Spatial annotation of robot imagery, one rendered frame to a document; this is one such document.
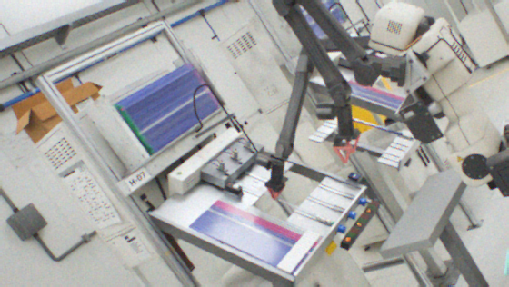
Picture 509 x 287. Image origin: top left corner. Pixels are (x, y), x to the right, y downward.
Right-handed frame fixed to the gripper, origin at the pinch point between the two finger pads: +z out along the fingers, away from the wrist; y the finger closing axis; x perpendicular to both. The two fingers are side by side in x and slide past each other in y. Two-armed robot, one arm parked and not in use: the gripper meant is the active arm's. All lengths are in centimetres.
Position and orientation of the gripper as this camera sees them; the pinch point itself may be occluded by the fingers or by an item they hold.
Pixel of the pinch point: (274, 197)
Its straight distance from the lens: 254.8
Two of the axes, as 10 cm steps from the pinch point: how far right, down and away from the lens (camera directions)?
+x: 8.6, 3.8, -3.5
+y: -5.0, 4.8, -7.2
